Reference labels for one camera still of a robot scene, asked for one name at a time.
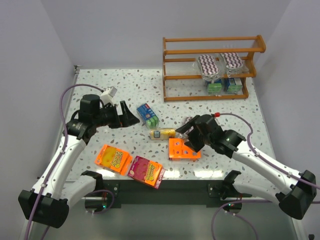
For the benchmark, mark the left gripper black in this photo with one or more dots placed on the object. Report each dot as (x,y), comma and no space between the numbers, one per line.
(119,116)

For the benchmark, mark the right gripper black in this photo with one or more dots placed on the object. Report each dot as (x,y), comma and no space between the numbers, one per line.
(197,132)

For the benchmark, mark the orange Scrub Mommy box back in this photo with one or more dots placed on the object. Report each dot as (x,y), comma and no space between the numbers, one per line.
(178,151)

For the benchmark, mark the blue green sponge pack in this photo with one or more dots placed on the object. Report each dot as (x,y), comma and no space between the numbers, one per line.
(233,85)
(148,116)
(214,87)

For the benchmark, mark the pink grey zigzag sponge pack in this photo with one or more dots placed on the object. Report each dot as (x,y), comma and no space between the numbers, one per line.
(234,64)

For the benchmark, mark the silver scourer pack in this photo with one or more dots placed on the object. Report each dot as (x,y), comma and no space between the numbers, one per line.
(187,130)

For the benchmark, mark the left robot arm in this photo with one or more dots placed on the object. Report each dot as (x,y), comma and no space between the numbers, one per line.
(49,202)

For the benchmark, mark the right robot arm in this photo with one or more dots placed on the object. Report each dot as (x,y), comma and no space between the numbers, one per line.
(295,190)

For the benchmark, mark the orange wooden shelf rack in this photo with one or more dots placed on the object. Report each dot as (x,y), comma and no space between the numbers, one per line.
(181,79)

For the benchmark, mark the yellow sponge pack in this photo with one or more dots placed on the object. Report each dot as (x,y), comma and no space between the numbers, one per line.
(162,133)

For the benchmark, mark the orange Scrub Daddy box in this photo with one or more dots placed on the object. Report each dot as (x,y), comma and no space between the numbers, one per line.
(114,159)

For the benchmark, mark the pink Scrub Mommy box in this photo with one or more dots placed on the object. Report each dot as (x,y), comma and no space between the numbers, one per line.
(146,171)

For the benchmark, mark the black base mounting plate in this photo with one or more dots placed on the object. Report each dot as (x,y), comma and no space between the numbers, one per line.
(210,193)

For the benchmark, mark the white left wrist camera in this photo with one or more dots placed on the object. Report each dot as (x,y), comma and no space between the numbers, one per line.
(107,96)

